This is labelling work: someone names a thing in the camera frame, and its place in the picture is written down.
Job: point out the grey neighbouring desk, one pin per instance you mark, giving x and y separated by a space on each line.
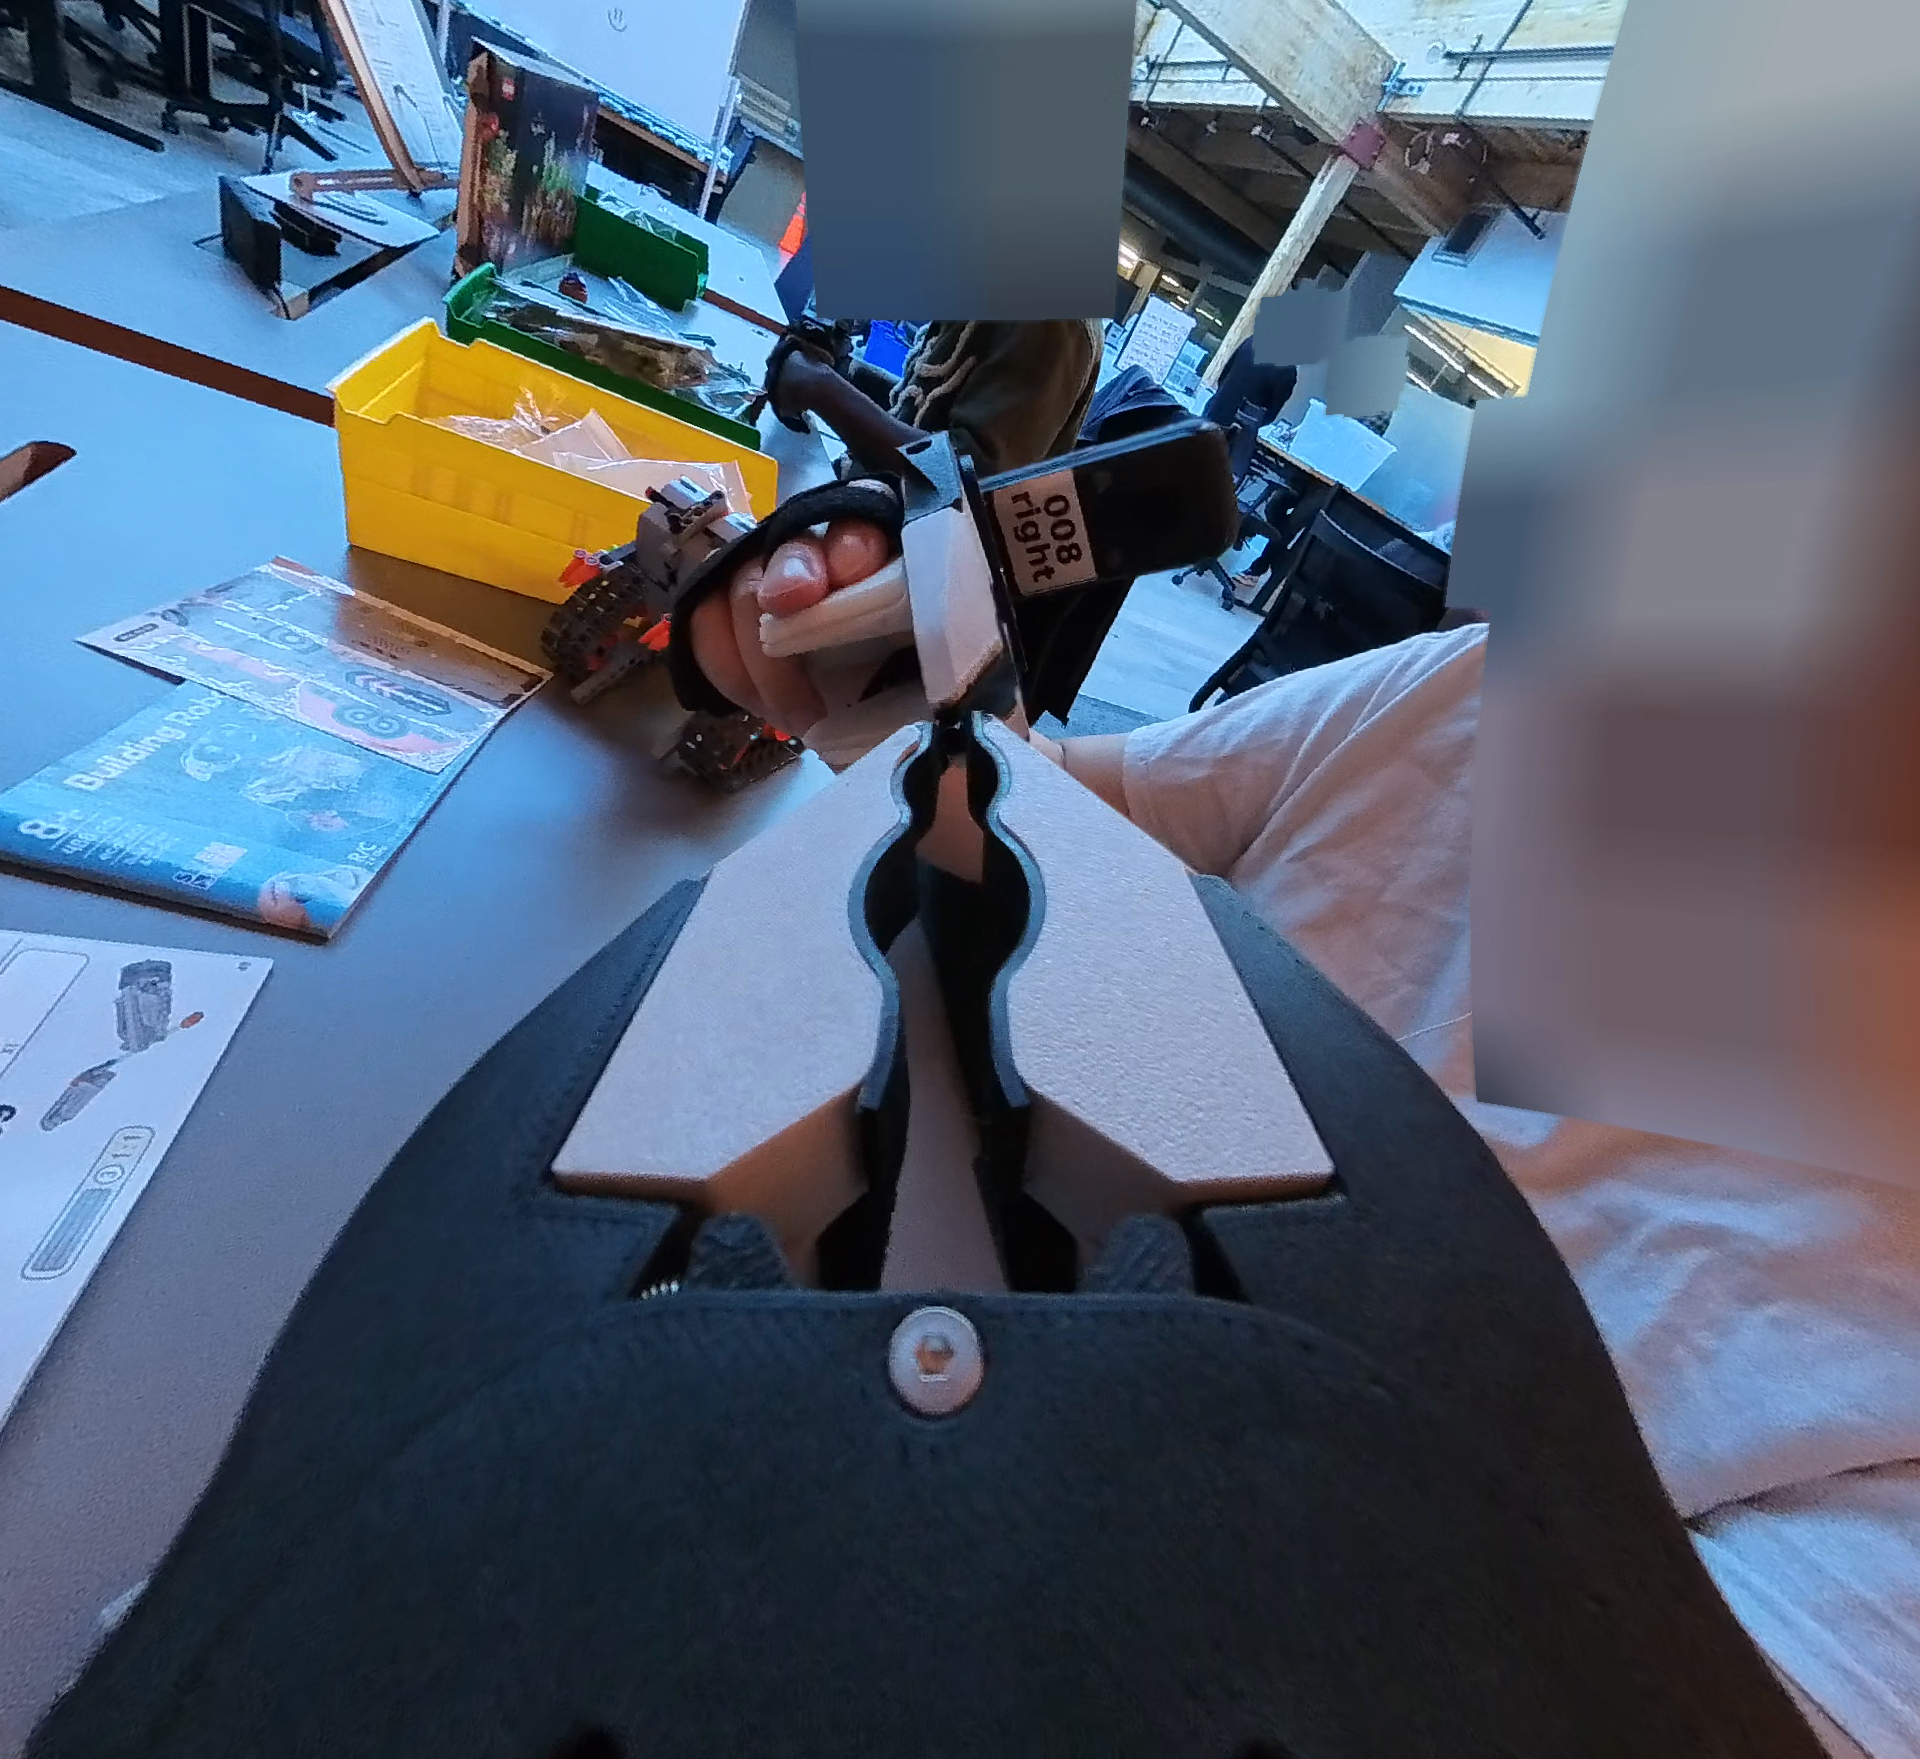
119 274

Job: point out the person's right hand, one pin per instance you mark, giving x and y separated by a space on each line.
750 678

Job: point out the person's light shirt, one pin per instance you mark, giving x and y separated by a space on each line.
1319 770

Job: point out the yellow plastic bin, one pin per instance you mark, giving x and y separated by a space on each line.
450 498

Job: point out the black office chair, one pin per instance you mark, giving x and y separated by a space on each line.
254 35
1349 574

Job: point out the green plastic bin with bags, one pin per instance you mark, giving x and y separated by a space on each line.
469 307

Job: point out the clear bags in yellow bin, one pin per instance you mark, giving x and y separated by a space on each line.
585 439

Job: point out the blue instruction booklet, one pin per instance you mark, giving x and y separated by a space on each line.
181 813

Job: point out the open instruction manual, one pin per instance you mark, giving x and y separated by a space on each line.
105 1115

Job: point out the printed sticker sheet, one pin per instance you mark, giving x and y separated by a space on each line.
301 657

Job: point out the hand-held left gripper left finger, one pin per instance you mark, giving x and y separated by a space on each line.
720 1040

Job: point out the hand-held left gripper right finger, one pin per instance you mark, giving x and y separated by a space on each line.
1171 1040

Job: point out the grey tracked toy robot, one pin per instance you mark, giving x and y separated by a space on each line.
600 620

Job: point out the dark plant picture box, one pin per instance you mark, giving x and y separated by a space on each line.
526 171

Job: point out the black flat stand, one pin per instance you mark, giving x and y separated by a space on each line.
262 236

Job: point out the clear bags in green bin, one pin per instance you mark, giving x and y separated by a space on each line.
600 341

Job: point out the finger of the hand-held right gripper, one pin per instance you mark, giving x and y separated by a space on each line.
960 603

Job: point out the wooden easel with board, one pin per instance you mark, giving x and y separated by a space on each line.
390 65

